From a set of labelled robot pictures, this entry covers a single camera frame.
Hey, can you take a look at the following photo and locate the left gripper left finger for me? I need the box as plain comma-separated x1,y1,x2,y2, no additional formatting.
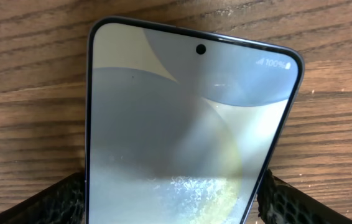
0,172,85,224

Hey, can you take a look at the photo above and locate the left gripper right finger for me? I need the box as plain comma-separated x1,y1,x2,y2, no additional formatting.
257,169,352,224

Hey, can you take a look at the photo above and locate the Samsung Galaxy smartphone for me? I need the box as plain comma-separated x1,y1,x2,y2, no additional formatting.
86,16,305,224

